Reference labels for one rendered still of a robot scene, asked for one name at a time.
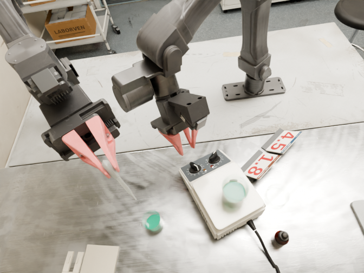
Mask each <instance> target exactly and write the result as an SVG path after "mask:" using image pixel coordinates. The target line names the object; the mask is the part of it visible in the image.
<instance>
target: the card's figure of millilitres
mask: <svg viewBox="0 0 364 273"><path fill-rule="evenodd" d="M276 157H277V155H272V154H266V153H264V154H263V155H262V156H261V157H260V158H259V159H258V160H257V161H256V162H255V163H254V164H253V165H252V166H251V167H250V168H249V169H248V171H247V172H246V173H245V174H248V175H251V176H254V177H258V176H259V175H260V174H261V173H262V172H263V171H264V170H265V169H266V167H267V166H268V165H269V164H270V163H271V162H272V161H273V160H274V159H275V158H276Z"/></svg>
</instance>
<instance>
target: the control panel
mask: <svg viewBox="0 0 364 273"><path fill-rule="evenodd" d="M216 152H217V155H218V156H220V161H219V162H217V163H215V164H211V163H209V162H208V159H209V157H210V156H211V154H212V153H213V152H212V153H210V154H208V155H206V156H204V157H202V158H200V159H198V160H196V161H194V162H193V163H195V164H196V165H200V166H201V170H200V171H199V172H198V173H190V172H189V169H190V167H191V166H190V164H187V165H185V166H183V167H181V170H182V171H183V173H184V175H185V176H186V177H187V179H188V180H189V182H192V181H194V180H196V179H198V178H200V177H202V176H203V175H205V174H207V173H209V172H211V171H213V170H215V169H217V168H219V167H221V166H223V165H225V164H227V163H229V162H231V160H230V159H229V158H227V157H226V156H225V155H224V154H223V153H222V152H221V151H220V150H216ZM211 165H213V167H210V166H211ZM204 168H205V169H206V170H205V171H203V169H204Z"/></svg>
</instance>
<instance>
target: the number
mask: <svg viewBox="0 0 364 273"><path fill-rule="evenodd" d="M298 133H299V132H288V131H285V132H284V133H283V134H282V135H281V136H280V137H279V138H278V139H277V140H276V141H275V143H274V144H273V145H272V146H271V147H270V148H269V149H268V150H272V151H278V152H281V151H282V150H283V149H284V148H285V147H286V146H287V145H288V143H289V142H291V141H292V139H293V138H294V137H295V136H296V135H297V134H298Z"/></svg>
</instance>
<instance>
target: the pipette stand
mask: <svg viewBox="0 0 364 273"><path fill-rule="evenodd" d="M119 249H120V247H119V246H106V245H89V244H88V245H87V248H86V252H85V255H84V252H78V254H77V258H76V262H75V265H74V269H73V272H69V269H70V266H71V263H72V259H73V255H74V251H68V254H67V258H66V261H65V264H64V267H63V270H62V273H79V272H80V273H115V269H116V264H117V260H118V254H119ZM83 256H84V259H83ZM82 260H83V263H82ZM81 264H82V267H81ZM80 267H81V271H80Z"/></svg>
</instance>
